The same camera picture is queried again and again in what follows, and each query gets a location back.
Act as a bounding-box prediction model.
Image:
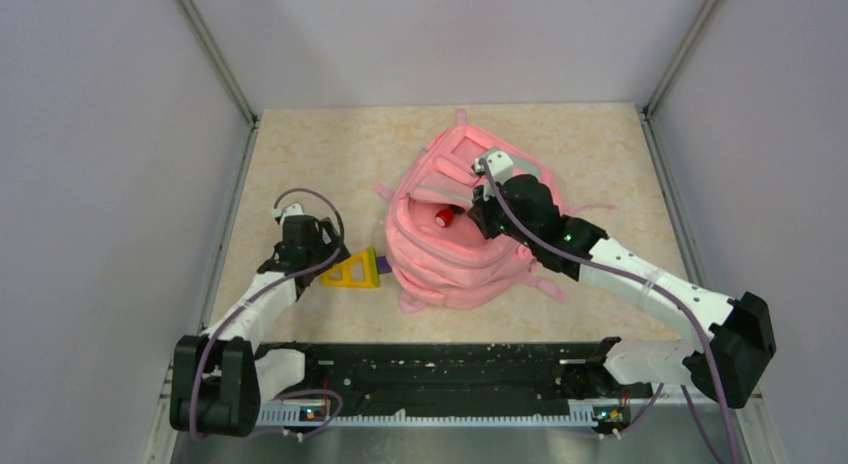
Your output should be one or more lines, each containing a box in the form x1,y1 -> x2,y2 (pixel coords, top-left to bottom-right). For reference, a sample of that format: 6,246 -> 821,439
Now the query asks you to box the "red black stamp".
434,205 -> 465,228

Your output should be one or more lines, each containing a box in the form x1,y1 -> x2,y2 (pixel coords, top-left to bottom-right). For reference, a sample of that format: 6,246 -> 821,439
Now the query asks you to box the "pink backpack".
374,107 -> 617,315

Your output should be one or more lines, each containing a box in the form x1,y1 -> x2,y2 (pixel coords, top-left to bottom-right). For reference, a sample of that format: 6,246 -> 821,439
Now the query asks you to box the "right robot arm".
468,174 -> 776,409

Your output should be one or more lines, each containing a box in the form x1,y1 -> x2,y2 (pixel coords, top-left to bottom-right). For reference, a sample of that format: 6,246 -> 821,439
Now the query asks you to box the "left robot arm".
169,213 -> 350,439

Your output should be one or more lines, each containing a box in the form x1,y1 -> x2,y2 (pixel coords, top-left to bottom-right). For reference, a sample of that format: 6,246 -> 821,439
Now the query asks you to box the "purple cube block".
376,256 -> 392,275

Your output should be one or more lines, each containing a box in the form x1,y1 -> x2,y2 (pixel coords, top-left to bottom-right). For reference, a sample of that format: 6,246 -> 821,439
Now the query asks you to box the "green strip block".
367,247 -> 381,288

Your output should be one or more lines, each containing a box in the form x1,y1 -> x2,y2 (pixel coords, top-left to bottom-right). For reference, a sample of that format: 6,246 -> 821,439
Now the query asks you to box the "yellow triangle ruler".
320,247 -> 377,289

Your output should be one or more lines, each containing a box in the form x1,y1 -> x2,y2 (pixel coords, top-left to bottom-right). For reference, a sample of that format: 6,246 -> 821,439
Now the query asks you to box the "black base bar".
284,342 -> 654,418

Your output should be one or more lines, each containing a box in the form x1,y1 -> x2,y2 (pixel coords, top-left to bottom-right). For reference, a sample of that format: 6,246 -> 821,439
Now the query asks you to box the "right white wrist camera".
472,148 -> 515,183

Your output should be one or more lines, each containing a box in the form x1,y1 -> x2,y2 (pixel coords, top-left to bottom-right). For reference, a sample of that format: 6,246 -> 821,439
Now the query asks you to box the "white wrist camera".
472,148 -> 515,183
271,202 -> 304,226

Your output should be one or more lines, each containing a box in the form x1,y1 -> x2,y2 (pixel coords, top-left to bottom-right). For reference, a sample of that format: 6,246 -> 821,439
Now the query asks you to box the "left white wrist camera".
271,202 -> 304,226

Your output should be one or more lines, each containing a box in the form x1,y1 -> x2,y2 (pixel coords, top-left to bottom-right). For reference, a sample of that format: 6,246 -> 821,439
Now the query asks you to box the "metal frame rail left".
173,0 -> 260,334

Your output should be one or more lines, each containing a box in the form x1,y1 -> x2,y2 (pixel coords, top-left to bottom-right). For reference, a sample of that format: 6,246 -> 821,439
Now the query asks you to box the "metal frame rail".
638,0 -> 726,285
173,0 -> 260,334

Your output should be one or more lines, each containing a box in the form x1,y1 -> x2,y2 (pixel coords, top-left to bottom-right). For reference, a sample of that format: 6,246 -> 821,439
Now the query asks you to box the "metal frame rail right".
638,0 -> 726,285

